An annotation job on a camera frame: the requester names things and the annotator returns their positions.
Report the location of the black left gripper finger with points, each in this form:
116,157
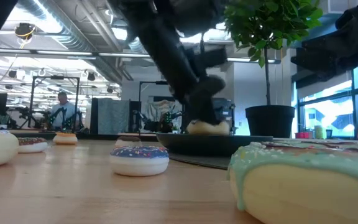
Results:
213,84
202,109

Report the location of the plain cream donut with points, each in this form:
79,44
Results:
208,130

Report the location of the blue donut with sprinkles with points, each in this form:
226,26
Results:
138,163

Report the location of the orange iced donut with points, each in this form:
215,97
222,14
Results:
65,139

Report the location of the black machine box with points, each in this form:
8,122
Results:
225,109

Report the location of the black plate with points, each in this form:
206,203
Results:
213,144

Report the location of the background robot arms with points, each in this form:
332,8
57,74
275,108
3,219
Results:
166,123
73,121

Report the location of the light hanging cloth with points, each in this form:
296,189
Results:
158,109

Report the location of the dark grey round mat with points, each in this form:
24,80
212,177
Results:
204,161

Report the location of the green plant in black pot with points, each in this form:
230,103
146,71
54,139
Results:
270,121

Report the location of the pale green cup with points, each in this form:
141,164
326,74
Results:
319,132

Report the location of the grey partition panel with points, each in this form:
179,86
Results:
112,116

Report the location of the small red box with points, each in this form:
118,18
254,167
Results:
302,135

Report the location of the person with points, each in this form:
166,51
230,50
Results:
64,109

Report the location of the mint green iced donut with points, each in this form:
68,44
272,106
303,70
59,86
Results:
306,186

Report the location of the black rig frame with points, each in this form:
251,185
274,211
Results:
56,77
160,82

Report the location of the silver ventilation duct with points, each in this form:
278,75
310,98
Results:
79,42

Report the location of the black table frame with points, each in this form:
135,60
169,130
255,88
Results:
98,136

